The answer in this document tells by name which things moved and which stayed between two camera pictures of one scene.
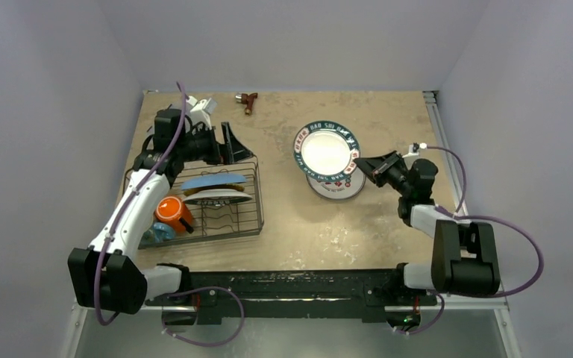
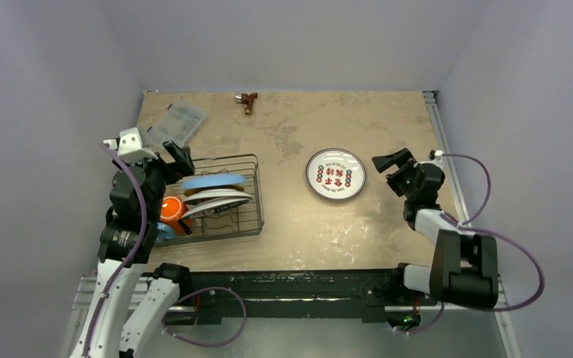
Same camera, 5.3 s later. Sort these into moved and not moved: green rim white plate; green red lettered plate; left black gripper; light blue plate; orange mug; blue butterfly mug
Moved: green red lettered plate; left black gripper
Not moved: green rim white plate; light blue plate; orange mug; blue butterfly mug
